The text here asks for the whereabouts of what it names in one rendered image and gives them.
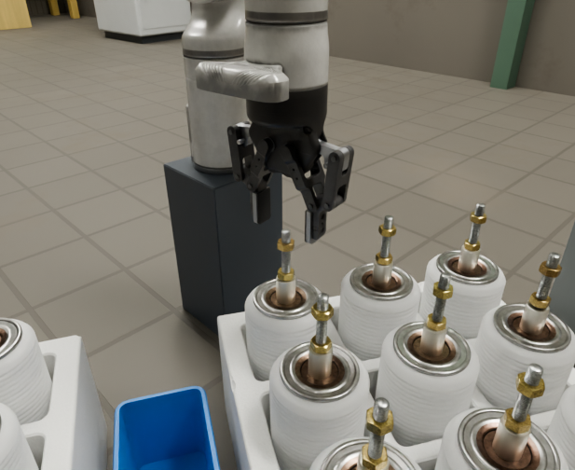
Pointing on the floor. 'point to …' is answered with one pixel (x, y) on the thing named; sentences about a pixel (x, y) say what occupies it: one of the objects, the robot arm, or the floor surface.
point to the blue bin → (165, 432)
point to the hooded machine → (143, 20)
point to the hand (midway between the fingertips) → (286, 219)
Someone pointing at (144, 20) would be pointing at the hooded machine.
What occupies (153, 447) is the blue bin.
